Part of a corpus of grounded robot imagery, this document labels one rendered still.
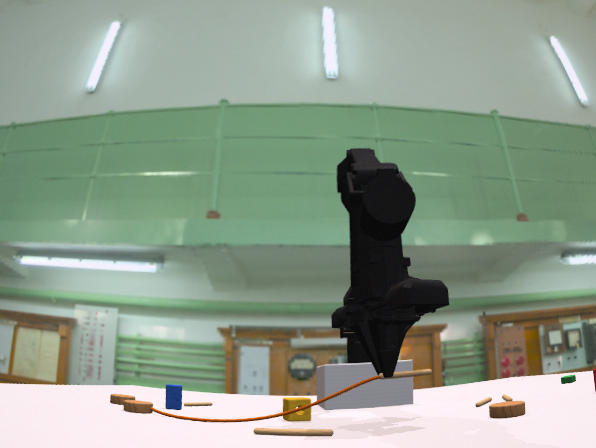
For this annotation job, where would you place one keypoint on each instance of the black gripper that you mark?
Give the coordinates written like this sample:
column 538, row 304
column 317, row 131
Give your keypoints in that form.
column 389, row 305

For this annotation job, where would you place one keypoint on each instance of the small green block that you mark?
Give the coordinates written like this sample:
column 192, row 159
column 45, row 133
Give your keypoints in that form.
column 568, row 379

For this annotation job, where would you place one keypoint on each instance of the yellow wooden block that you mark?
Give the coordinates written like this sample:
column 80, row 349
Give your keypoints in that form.
column 290, row 403

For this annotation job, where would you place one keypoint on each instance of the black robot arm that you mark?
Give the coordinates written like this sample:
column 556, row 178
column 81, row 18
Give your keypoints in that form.
column 380, row 202

